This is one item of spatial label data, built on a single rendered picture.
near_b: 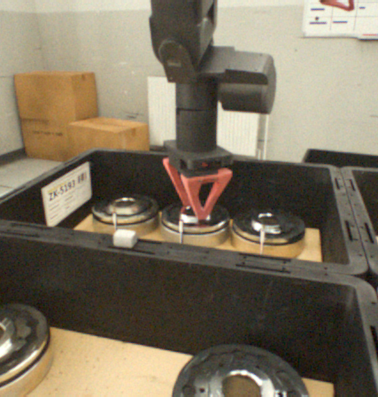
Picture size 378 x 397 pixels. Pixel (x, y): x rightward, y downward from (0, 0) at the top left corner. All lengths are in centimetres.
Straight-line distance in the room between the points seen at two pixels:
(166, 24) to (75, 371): 35
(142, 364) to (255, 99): 31
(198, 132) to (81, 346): 29
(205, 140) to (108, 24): 343
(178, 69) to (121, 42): 338
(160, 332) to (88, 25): 376
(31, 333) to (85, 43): 377
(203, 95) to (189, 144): 7
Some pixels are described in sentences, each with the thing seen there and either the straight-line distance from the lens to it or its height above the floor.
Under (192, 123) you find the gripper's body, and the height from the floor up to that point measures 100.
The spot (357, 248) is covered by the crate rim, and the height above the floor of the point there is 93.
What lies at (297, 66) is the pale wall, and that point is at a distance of 331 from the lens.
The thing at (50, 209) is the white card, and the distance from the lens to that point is 57.
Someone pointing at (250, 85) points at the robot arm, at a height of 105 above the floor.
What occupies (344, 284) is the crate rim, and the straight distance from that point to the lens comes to 33.
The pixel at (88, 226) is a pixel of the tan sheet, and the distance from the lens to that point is 63.
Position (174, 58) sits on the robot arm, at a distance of 46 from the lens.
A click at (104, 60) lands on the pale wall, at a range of 396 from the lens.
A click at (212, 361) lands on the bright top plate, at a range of 35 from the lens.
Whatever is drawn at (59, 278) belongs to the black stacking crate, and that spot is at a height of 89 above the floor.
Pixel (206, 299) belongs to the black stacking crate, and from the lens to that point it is 35.
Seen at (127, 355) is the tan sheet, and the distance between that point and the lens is 39.
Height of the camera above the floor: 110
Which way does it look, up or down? 23 degrees down
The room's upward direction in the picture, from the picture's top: straight up
